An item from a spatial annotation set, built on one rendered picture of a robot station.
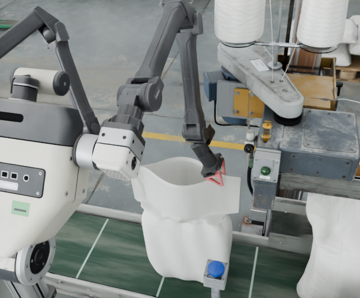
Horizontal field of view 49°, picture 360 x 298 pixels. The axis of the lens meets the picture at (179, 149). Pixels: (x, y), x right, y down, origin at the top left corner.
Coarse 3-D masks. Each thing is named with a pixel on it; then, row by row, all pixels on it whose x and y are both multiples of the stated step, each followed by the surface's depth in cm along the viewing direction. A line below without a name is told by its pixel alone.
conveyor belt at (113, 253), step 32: (64, 224) 225; (96, 224) 223; (128, 224) 222; (64, 256) 208; (96, 256) 207; (128, 256) 206; (256, 256) 202; (288, 256) 201; (128, 288) 192; (160, 288) 191; (192, 288) 190; (256, 288) 188; (288, 288) 187
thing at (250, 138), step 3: (249, 129) 145; (252, 129) 145; (249, 132) 143; (252, 132) 143; (249, 135) 144; (252, 135) 144; (246, 138) 147; (249, 138) 145; (252, 138) 145; (255, 138) 146; (246, 141) 146; (249, 141) 146; (252, 141) 145; (255, 141) 143; (252, 144) 145; (255, 147) 145
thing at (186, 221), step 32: (192, 160) 164; (160, 192) 161; (192, 192) 154; (224, 192) 159; (160, 224) 170; (192, 224) 165; (224, 224) 166; (160, 256) 183; (192, 256) 176; (224, 256) 175
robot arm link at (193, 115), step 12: (180, 36) 132; (192, 36) 131; (180, 48) 133; (192, 48) 133; (180, 60) 135; (192, 60) 133; (192, 72) 134; (192, 84) 135; (192, 96) 137; (192, 108) 138; (192, 120) 139; (204, 120) 142; (192, 132) 141
